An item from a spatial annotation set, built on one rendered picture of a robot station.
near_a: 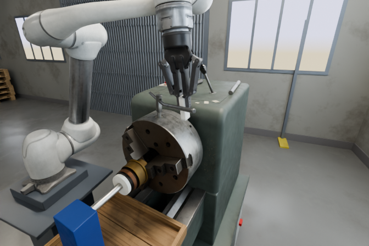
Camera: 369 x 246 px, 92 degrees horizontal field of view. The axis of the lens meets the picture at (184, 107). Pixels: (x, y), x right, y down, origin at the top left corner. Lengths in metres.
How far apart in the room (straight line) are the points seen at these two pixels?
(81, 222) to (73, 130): 0.70
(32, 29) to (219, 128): 0.75
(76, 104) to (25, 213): 0.55
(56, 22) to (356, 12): 3.11
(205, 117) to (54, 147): 0.78
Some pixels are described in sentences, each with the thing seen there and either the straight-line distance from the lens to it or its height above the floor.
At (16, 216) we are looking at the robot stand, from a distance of 1.22.
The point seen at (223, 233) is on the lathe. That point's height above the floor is 0.54.
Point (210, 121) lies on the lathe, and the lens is 0.69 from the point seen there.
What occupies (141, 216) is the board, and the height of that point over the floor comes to 0.88.
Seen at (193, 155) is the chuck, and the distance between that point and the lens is 0.65.
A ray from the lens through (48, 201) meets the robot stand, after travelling 1.15.
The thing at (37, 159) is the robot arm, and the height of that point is 0.97.
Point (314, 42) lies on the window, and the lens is 3.09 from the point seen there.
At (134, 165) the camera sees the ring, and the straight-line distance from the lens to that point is 0.62.
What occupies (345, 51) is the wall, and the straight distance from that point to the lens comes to 3.22.
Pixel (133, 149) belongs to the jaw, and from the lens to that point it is 0.66.
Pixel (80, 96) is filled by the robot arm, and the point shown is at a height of 1.24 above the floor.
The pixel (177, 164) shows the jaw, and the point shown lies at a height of 1.12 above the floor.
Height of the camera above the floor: 1.49
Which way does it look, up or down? 20 degrees down
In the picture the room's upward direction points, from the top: straight up
